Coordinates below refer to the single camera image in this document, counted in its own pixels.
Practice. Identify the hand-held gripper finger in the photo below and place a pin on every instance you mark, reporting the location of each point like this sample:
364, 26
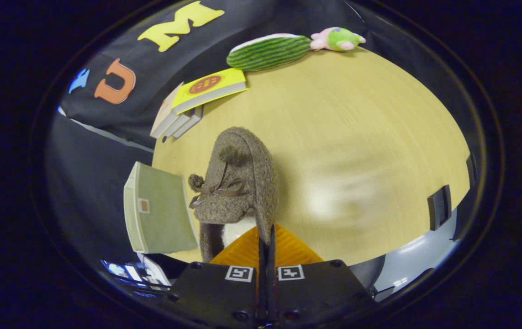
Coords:
271, 283
263, 278

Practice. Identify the green fabric storage box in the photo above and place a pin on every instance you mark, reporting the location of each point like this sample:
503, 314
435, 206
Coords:
162, 214

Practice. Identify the brown fuzzy shoe with bow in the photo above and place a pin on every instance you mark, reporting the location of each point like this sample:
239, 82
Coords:
247, 155

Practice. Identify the blue printed box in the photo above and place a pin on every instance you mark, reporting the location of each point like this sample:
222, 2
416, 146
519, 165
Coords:
119, 270

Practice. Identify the white paper sheet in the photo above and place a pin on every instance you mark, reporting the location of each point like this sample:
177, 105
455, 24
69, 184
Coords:
155, 273

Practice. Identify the white book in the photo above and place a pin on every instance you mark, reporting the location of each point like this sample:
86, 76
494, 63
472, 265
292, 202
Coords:
190, 122
177, 125

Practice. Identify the black backdrop cloth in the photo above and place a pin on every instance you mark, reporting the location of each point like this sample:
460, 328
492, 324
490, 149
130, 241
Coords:
92, 178

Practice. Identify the yellow book with red circle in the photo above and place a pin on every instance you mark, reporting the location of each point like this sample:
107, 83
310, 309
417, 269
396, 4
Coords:
208, 87

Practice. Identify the watermelon slice plush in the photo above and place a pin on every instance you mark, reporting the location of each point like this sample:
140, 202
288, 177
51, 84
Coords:
270, 52

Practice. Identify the pink and green plush toy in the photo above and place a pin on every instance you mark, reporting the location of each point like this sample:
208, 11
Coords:
340, 39

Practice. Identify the black table edge bracket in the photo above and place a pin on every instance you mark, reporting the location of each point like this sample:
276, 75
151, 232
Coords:
439, 208

